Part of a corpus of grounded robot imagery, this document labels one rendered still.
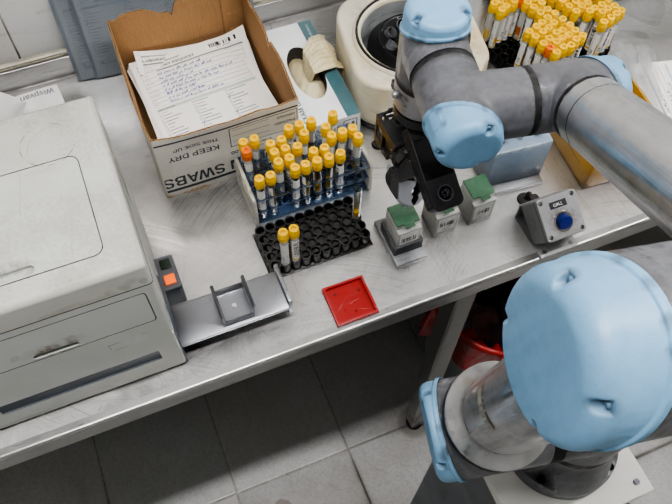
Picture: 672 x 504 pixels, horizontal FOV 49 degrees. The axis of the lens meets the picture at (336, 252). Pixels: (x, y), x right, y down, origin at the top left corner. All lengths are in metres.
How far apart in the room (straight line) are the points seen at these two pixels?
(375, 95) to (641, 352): 0.90
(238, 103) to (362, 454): 1.03
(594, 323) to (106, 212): 0.62
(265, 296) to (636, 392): 0.75
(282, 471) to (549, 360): 1.53
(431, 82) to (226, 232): 0.53
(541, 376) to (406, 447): 1.52
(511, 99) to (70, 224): 0.51
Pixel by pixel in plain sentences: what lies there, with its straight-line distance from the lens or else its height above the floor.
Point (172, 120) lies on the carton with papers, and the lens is 1.28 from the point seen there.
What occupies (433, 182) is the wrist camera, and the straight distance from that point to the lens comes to 0.94.
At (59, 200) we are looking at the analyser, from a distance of 0.92.
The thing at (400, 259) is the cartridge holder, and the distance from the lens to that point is 1.16.
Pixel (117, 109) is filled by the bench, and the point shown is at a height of 0.88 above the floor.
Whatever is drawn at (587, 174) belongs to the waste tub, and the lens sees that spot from 1.30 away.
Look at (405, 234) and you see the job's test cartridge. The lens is 1.13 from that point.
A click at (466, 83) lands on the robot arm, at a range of 0.78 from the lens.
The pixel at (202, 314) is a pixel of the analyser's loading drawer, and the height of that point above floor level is 0.92.
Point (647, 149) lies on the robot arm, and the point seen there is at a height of 1.42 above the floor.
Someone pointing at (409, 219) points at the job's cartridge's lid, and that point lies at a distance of 1.13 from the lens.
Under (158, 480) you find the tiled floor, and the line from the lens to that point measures 1.99.
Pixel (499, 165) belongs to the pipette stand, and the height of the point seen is 0.94.
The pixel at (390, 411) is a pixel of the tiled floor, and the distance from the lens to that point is 2.00.
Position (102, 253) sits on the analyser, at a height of 1.17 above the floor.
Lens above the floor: 1.90
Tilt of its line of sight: 60 degrees down
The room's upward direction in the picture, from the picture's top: 2 degrees clockwise
